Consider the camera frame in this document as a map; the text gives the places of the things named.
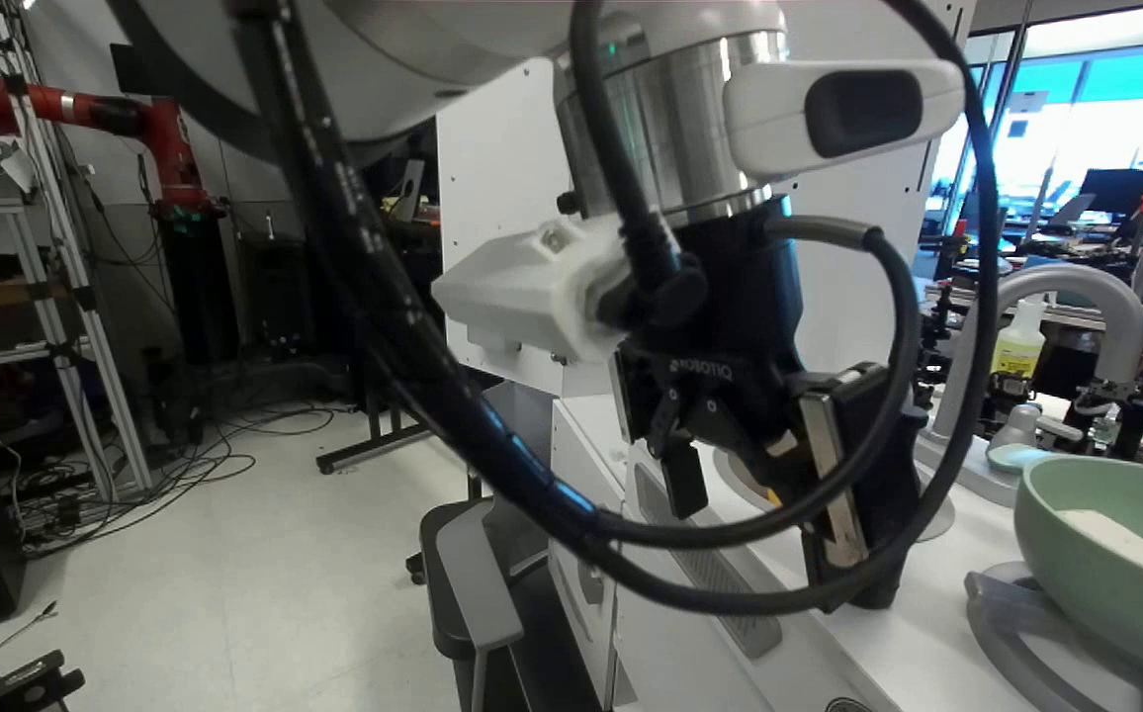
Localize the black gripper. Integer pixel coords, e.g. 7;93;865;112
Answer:
604;204;879;571

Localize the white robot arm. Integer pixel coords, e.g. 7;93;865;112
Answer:
106;0;978;572

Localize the red robot arm background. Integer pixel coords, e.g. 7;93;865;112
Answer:
0;76;208;209

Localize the grey toy faucet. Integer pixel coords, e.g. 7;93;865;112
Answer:
915;262;1143;506

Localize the mint green bowl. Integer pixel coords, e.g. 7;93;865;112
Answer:
1013;453;1143;664

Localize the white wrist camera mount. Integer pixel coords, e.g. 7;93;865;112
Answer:
430;216;630;358

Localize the grey stove burner ring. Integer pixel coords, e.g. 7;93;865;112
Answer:
962;560;1143;712

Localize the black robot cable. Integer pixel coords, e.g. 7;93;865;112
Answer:
229;0;1005;622

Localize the aluminium frame rack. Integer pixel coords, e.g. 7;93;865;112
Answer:
0;0;149;501

